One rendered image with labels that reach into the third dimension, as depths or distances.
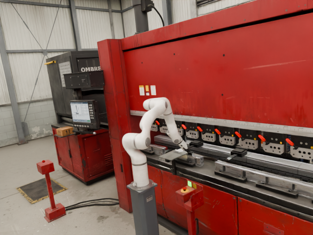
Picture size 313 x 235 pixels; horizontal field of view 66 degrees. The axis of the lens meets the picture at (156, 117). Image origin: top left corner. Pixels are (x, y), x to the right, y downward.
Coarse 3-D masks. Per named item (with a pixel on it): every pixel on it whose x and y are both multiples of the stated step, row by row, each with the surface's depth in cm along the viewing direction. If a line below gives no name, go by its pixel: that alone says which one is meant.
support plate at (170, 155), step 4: (168, 152) 260; (172, 152) 259; (180, 152) 257; (184, 152) 256; (160, 156) 252; (164, 156) 250; (168, 156) 249; (172, 156) 248; (176, 156) 247; (180, 156) 248
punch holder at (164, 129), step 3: (159, 120) 277; (162, 120) 273; (159, 123) 278; (162, 123) 274; (165, 123) 270; (162, 126) 275; (165, 126) 271; (162, 129) 276; (165, 129) 271; (162, 132) 277; (165, 132) 273
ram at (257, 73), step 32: (224, 32) 196; (256, 32) 177; (288, 32) 161; (128, 64) 299; (160, 64) 257; (192, 64) 226; (224, 64) 201; (256, 64) 182; (288, 64) 165; (160, 96) 267; (192, 96) 234; (224, 96) 208; (256, 96) 186; (288, 96) 169; (256, 128) 192
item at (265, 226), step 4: (264, 224) 191; (264, 228) 192; (268, 228) 189; (272, 228) 186; (276, 228) 184; (264, 232) 190; (268, 232) 188; (272, 232) 187; (276, 232) 185; (280, 232) 182
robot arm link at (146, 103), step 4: (148, 100) 208; (168, 100) 219; (144, 104) 208; (148, 104) 206; (168, 104) 218; (144, 108) 210; (148, 108) 207; (168, 108) 219; (164, 112) 222; (168, 112) 221
